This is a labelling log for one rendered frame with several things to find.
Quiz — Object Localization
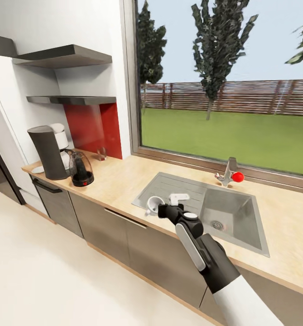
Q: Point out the paper coffee filter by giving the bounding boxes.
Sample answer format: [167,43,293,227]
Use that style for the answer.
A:
[49,123,64,134]

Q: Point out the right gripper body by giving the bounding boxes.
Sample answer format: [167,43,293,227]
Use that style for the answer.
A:
[158,203,184,221]

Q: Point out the coffee cup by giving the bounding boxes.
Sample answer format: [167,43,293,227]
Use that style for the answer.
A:
[144,196,164,217]

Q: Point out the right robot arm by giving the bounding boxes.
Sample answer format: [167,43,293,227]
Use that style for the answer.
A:
[158,194,284,326]

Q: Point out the electric kettle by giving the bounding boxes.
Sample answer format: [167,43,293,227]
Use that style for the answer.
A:
[69,152,94,187]

